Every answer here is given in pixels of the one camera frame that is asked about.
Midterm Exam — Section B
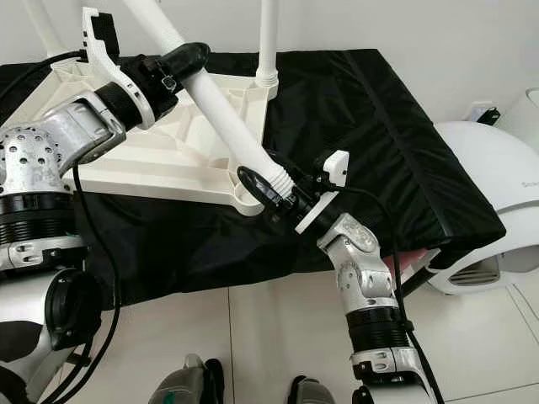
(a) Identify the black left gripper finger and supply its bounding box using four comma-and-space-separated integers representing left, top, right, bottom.
160, 42, 211, 82

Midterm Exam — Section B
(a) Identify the white plastic children table top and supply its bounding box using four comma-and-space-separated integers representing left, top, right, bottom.
0, 61, 277, 218

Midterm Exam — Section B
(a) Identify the black cloth table cover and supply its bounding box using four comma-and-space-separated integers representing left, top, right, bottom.
0, 49, 508, 308

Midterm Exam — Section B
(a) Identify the pink plastic item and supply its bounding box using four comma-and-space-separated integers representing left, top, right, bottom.
383, 247, 432, 270

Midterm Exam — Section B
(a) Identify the black metal table leg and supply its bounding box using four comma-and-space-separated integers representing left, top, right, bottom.
394, 263, 432, 297

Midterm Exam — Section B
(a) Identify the white dome appliance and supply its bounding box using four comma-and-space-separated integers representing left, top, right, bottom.
425, 120, 539, 297

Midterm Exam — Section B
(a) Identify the grey robot right foot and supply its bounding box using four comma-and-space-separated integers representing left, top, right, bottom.
289, 376, 339, 404

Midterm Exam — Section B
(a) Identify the grey robot foot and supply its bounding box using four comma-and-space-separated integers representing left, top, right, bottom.
289, 376, 339, 404
147, 353, 225, 404

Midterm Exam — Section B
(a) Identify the grey robot left foot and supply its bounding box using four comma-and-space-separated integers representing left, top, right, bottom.
147, 353, 225, 404

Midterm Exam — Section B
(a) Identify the white cylinder appliance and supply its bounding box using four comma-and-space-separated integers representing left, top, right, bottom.
497, 87, 539, 154

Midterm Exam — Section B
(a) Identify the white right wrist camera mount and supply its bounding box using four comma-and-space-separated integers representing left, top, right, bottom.
295, 150, 351, 234

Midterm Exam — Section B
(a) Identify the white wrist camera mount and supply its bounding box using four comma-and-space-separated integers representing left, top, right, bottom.
295, 150, 351, 234
82, 7, 157, 131

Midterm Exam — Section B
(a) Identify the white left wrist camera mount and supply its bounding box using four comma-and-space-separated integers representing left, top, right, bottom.
82, 7, 157, 131

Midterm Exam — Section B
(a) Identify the wall socket with black plug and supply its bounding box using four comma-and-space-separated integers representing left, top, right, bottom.
467, 102, 503, 126

